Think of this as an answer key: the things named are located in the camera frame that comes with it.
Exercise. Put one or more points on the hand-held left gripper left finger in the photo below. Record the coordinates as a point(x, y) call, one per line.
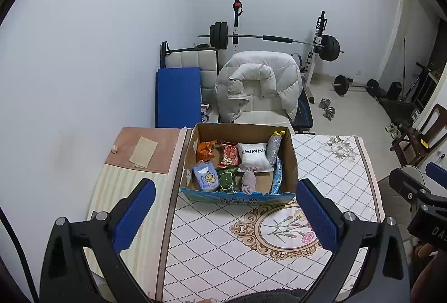
point(134, 215)

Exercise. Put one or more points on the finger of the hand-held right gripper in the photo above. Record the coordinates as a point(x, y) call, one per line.
point(405, 184)
point(437, 172)

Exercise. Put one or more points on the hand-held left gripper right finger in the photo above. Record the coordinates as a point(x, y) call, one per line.
point(317, 215)

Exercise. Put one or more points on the blue patterned packet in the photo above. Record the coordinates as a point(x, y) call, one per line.
point(277, 177)

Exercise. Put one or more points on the grey pink sock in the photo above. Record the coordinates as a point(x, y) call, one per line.
point(249, 180)

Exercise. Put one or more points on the cardboard box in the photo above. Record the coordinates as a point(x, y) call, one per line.
point(241, 198)

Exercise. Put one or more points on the blue tissue pack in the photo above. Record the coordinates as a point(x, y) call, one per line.
point(206, 178)

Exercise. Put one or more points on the clear pouch of silver beads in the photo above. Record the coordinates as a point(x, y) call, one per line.
point(273, 147)

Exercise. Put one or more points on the white soft pouch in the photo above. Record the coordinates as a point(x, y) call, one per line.
point(254, 154)

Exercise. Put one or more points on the orange snack packet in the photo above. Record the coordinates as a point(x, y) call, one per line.
point(205, 151)

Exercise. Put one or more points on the green snack packet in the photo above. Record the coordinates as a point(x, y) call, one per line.
point(227, 180)

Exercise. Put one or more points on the red snack packet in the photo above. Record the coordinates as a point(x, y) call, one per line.
point(229, 155)

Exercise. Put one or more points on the person's right forearm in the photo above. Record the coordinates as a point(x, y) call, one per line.
point(431, 282)

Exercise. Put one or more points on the person's right hand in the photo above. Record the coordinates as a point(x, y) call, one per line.
point(425, 250)

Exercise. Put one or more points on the grey round chair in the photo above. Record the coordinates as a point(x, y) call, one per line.
point(414, 171)

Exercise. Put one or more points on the small yellow box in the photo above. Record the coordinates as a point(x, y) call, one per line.
point(425, 144)

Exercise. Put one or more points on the pink and beige striped cloth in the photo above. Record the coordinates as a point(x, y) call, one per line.
point(115, 191)

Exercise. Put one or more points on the dark wooden chair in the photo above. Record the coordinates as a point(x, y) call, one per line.
point(436, 124)

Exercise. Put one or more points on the white shoe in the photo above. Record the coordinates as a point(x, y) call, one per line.
point(389, 128)
point(396, 133)

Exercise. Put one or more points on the flat cardboard piece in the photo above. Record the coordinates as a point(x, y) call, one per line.
point(144, 152)

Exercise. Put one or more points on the black floor mat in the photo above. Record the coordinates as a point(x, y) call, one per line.
point(398, 109)

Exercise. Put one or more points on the black kick scooter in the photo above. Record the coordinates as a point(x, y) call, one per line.
point(420, 83)

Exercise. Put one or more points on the black bag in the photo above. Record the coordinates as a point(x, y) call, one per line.
point(394, 90)

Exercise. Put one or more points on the person's dark fleece clothing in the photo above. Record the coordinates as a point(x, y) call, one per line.
point(272, 296)

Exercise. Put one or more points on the chrome dumbbell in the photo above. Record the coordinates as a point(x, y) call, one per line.
point(330, 113)
point(325, 102)

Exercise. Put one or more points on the dark blue weight bench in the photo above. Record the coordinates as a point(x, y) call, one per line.
point(303, 110)

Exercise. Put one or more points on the short barbell with black plates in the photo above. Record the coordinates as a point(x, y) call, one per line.
point(356, 85)

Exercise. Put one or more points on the white padded chair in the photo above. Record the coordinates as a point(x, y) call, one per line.
point(262, 117)

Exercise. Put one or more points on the thin black pole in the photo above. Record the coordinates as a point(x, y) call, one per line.
point(404, 62)

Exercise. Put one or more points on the blue folded mat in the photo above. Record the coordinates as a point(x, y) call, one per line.
point(178, 97)

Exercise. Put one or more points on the small red white box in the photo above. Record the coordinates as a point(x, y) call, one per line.
point(205, 109)

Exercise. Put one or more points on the white puffer jacket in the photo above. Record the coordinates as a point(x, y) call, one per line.
point(265, 79)

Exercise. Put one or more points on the white squat rack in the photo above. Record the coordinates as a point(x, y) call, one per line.
point(316, 55)

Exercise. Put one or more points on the white quilted chair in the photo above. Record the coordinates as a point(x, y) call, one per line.
point(190, 65)

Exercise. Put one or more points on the long barbell with black plates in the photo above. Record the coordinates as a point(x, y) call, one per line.
point(272, 38)

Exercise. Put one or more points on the white door frame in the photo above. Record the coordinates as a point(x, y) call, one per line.
point(401, 9)

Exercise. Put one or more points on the black metal frame bar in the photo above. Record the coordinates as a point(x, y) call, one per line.
point(164, 51)

